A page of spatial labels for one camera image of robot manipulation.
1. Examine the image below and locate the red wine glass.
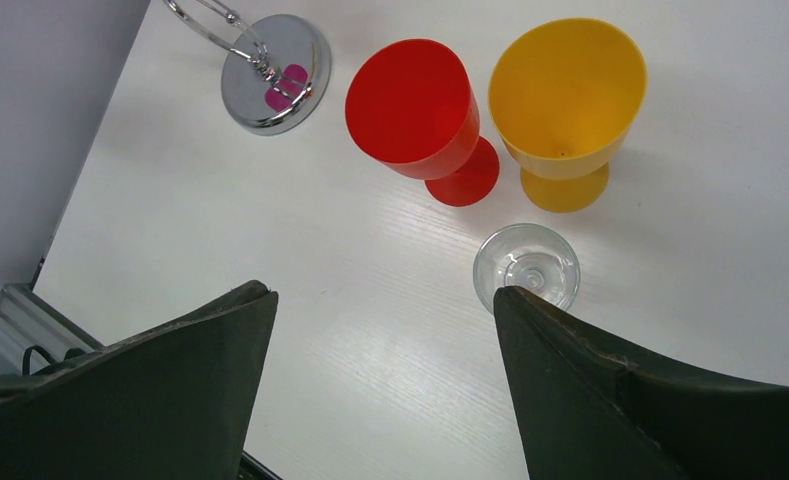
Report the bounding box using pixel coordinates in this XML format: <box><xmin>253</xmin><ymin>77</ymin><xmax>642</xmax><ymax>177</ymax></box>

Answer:
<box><xmin>345</xmin><ymin>38</ymin><xmax>500</xmax><ymax>207</ymax></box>

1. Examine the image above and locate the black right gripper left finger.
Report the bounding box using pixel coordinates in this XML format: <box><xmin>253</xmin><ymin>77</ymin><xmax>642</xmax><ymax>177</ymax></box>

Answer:
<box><xmin>0</xmin><ymin>281</ymin><xmax>279</xmax><ymax>479</ymax></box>

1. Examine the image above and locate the clear wine glass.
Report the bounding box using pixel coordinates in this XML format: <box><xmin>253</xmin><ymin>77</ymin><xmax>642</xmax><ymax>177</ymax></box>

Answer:
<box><xmin>473</xmin><ymin>223</ymin><xmax>581</xmax><ymax>312</ymax></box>

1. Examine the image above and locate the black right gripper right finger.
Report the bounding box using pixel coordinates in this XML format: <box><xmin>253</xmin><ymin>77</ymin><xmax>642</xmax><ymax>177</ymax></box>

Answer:
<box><xmin>493</xmin><ymin>287</ymin><xmax>789</xmax><ymax>479</ymax></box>

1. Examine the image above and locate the chrome wine glass rack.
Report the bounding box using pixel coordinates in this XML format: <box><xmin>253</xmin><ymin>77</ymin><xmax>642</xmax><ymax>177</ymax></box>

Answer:
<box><xmin>163</xmin><ymin>0</ymin><xmax>332</xmax><ymax>136</ymax></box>

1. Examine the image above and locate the yellow wine glass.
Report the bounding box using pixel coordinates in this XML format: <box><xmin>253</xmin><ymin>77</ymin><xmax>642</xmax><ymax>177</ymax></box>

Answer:
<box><xmin>488</xmin><ymin>18</ymin><xmax>648</xmax><ymax>213</ymax></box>

